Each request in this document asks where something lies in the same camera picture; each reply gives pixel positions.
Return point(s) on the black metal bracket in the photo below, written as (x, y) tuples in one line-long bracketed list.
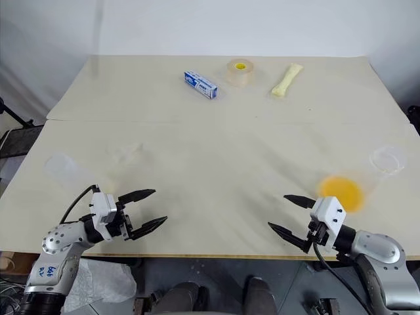
[(323, 306)]

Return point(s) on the clear tape roll yellow core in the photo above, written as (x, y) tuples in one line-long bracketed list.
[(239, 73)]

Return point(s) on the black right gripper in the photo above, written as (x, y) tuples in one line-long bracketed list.
[(319, 233)]

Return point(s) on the blue and white carton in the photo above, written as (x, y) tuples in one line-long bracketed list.
[(200, 84)]

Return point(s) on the narrow dark rounded shape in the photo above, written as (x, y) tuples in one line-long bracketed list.
[(260, 295)]

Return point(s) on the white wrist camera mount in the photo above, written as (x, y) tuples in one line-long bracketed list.
[(102, 210), (329, 213)]

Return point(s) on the orange round disc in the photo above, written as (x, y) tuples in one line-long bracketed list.
[(341, 192)]

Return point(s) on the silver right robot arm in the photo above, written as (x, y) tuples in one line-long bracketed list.
[(384, 259)]

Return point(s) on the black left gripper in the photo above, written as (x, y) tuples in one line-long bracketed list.
[(124, 223)]

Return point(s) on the pale yellow bone-shaped toy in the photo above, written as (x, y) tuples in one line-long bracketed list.
[(286, 80)]

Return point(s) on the wide clear plastic cup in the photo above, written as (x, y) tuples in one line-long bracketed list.
[(387, 160)]

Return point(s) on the black tripod stand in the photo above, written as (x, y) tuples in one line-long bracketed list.
[(13, 115)]

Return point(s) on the tall clear plastic cup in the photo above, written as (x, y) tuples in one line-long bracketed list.
[(64, 168)]

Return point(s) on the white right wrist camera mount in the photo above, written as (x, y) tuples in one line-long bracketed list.
[(329, 213)]

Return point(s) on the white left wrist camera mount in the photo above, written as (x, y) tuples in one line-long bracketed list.
[(102, 210)]

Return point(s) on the wide dark rounded shape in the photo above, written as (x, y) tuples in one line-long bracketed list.
[(182, 297)]

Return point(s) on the white plastic bag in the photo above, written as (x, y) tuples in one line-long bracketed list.
[(98, 282)]

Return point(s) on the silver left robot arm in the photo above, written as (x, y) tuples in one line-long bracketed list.
[(55, 243)]

